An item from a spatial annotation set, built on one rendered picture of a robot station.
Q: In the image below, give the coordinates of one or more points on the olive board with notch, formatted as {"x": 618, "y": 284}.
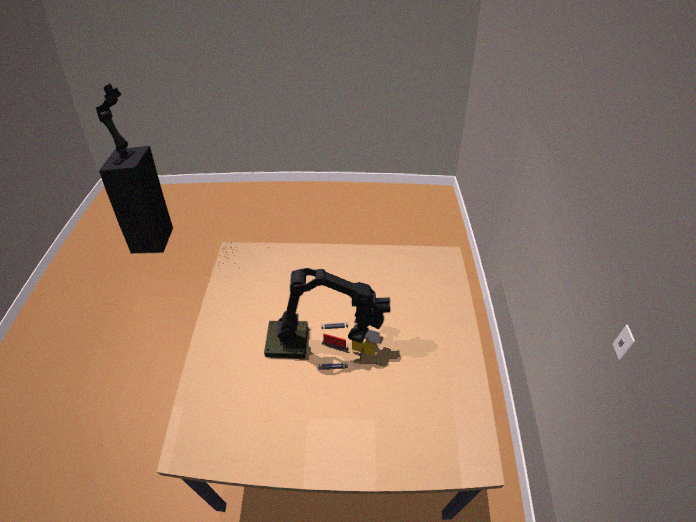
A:
{"x": 368, "y": 348}

